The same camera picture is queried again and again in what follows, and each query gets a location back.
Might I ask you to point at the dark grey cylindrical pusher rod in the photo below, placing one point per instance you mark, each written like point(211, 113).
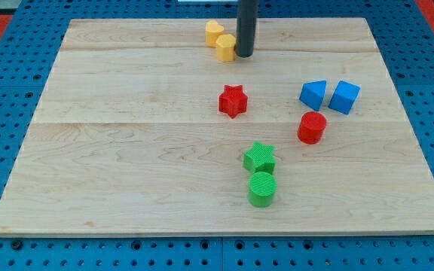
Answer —
point(247, 14)

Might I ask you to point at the red star block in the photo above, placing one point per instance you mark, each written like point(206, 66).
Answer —
point(233, 100)

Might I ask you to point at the green star block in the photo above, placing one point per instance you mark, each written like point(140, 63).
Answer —
point(259, 158)

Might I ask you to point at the yellow heart block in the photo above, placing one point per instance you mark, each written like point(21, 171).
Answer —
point(213, 30)

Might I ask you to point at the yellow hexagon block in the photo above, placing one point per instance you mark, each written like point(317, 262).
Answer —
point(224, 48)

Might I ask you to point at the blue triangular prism block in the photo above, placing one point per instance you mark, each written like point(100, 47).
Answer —
point(313, 93)

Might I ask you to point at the blue cube block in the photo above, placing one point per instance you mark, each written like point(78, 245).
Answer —
point(344, 97)

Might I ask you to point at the red cylinder block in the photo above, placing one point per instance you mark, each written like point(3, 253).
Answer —
point(311, 127)

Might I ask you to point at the light wooden board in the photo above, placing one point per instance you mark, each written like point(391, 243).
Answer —
point(127, 139)

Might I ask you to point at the green cylinder block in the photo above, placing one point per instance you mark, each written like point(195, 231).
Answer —
point(261, 189)

